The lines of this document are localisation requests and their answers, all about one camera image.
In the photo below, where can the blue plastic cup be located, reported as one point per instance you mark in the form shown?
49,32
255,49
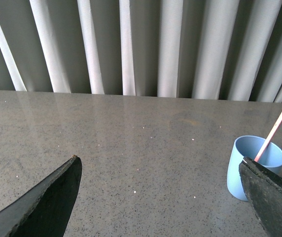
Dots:
246,148

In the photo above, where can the grey pleated curtain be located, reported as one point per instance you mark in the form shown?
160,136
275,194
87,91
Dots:
201,49

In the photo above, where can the pink chopstick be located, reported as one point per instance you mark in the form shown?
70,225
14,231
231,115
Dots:
269,138

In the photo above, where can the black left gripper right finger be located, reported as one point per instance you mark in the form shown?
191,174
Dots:
264,192

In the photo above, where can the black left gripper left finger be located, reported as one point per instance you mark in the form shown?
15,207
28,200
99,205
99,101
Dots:
44,210

